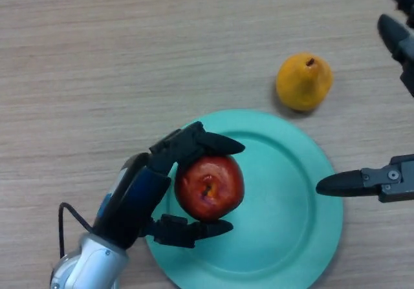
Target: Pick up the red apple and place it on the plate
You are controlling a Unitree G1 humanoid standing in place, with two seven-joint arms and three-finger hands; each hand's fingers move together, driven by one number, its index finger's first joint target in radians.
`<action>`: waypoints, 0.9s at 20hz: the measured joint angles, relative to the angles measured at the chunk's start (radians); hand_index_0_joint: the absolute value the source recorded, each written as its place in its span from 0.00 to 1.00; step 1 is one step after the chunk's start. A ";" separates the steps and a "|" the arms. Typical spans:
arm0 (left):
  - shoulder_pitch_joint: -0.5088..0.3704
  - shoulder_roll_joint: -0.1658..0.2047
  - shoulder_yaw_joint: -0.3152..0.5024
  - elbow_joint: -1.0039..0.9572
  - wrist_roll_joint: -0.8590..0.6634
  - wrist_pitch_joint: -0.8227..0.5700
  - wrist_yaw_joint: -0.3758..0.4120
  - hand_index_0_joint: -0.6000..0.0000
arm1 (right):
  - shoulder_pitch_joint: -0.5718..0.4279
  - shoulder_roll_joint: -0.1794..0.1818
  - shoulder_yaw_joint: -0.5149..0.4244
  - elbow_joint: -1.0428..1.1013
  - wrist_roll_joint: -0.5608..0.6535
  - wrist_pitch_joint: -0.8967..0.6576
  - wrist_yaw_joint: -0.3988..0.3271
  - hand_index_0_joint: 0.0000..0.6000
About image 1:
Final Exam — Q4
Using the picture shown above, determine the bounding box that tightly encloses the yellow pear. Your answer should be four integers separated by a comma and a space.
276, 52, 334, 112

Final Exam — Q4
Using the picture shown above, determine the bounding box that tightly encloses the red apple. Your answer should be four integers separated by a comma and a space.
173, 155, 245, 222

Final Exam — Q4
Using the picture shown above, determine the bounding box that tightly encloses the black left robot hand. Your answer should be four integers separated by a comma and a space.
92, 120, 246, 250

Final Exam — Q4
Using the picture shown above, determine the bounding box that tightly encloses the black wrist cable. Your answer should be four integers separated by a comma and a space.
58, 202, 94, 259

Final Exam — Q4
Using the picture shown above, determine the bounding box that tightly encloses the green round plate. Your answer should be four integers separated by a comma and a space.
144, 109, 343, 289

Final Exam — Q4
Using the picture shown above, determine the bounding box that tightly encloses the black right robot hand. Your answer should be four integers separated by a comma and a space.
315, 0, 414, 204

